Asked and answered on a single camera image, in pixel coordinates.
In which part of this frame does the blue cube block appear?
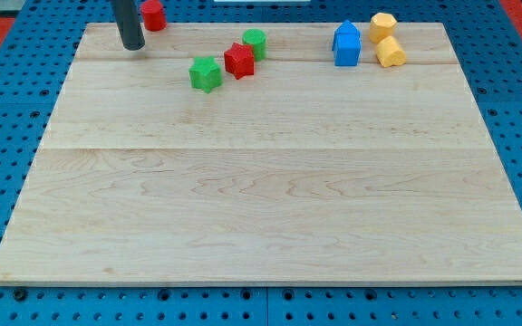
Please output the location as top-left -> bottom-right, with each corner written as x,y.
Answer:
333,34 -> 362,66

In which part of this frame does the light wooden board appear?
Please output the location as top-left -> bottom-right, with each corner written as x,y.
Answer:
0,23 -> 522,287

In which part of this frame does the green star block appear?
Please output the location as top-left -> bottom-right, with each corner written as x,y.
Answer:
188,56 -> 223,93

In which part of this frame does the red cylinder block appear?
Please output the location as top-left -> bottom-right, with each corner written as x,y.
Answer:
140,0 -> 167,32

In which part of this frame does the yellow heart block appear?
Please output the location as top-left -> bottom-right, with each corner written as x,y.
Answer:
375,36 -> 407,68

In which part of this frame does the yellow hexagon block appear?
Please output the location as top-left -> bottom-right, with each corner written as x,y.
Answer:
369,13 -> 398,43

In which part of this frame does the blue triangle block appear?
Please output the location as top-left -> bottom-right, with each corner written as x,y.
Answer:
332,20 -> 361,51

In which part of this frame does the green cylinder block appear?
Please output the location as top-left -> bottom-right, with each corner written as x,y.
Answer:
242,28 -> 266,62

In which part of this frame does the red star block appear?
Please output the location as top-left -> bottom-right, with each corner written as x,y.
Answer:
224,43 -> 255,80

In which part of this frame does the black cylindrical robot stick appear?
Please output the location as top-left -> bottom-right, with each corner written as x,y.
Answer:
111,0 -> 145,51

